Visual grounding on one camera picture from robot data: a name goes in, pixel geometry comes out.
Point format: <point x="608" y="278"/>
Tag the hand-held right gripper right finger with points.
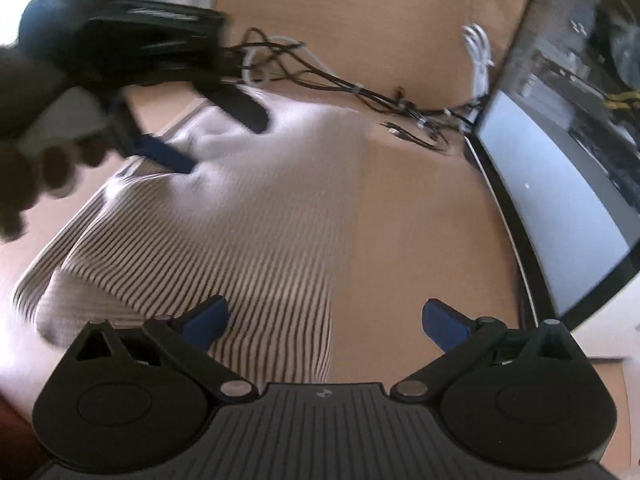
<point x="447" y="325"/>

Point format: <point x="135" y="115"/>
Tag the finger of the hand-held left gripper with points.
<point x="165" y="152"/>
<point x="240" y="107"/>

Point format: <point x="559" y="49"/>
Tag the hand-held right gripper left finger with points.
<point x="202" y="322"/>

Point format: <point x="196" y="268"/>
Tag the beige striped sweater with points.
<point x="225" y="220"/>

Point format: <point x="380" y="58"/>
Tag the person's left hand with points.
<point x="15" y="105"/>

